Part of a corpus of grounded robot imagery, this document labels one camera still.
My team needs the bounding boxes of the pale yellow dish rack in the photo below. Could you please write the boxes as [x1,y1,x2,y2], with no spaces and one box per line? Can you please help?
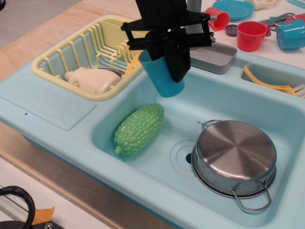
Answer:
[31,15,143,101]

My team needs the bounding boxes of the grey toy utensil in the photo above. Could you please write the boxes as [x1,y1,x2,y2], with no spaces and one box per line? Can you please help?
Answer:
[259,12,295,37]

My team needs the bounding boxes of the green toy bitter gourd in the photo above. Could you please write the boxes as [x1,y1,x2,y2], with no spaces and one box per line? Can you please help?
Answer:
[113,103,164,156]

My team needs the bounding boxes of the orange spatula in rack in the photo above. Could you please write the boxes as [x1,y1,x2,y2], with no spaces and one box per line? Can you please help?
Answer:
[124,53,141,75]

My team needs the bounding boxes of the black cable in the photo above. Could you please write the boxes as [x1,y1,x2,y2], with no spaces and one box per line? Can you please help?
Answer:
[0,186,36,229]

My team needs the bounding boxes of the red cup lying down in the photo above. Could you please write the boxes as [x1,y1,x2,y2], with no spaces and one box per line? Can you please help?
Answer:
[205,7,230,31]

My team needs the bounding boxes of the orange tape piece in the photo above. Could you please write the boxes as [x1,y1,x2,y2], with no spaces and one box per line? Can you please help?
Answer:
[32,207,55,225]

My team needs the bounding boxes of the blue plastic cup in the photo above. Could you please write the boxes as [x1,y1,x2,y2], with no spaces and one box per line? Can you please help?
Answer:
[138,50,184,98]

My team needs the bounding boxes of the cream toy bottle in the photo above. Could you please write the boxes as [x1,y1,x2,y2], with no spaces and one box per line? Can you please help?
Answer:
[64,67,122,94]

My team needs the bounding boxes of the grey toy faucet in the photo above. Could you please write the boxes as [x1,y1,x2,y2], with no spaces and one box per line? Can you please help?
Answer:
[186,0,237,74]

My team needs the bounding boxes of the stainless steel pot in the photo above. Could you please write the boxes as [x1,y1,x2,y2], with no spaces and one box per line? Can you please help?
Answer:
[191,119,277,212]

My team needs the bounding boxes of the yellow-orange plastic spoon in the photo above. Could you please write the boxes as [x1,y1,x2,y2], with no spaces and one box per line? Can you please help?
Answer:
[243,66,297,96]

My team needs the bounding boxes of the dark grey round lid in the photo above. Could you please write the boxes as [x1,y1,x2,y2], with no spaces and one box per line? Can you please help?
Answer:
[225,24,238,37]

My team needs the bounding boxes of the blue mug lying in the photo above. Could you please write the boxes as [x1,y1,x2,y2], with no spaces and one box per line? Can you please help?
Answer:
[276,19,305,50]

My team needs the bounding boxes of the black device with screw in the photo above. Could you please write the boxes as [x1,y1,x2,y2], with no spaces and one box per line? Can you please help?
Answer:
[0,221,63,229]

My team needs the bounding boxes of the red cup far right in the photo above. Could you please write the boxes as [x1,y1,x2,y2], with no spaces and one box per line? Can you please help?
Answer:
[285,14,305,24]

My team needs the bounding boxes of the red mug upright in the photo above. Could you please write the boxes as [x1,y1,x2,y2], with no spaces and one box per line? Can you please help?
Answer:
[237,21,270,52]

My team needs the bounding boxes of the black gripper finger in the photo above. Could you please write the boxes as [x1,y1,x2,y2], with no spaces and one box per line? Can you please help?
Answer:
[164,41,190,83]
[145,35,167,61]

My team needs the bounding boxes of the stacked blue plates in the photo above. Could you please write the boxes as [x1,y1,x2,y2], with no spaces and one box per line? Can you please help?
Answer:
[212,0,254,21]

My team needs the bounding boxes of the cream toy object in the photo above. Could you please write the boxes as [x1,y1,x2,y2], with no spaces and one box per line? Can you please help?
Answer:
[249,0,277,10]

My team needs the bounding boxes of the light blue toy sink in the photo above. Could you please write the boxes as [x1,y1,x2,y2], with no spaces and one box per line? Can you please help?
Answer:
[0,51,305,229]

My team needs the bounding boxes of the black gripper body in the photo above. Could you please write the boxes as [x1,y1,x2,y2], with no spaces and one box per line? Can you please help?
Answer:
[121,0,215,50]

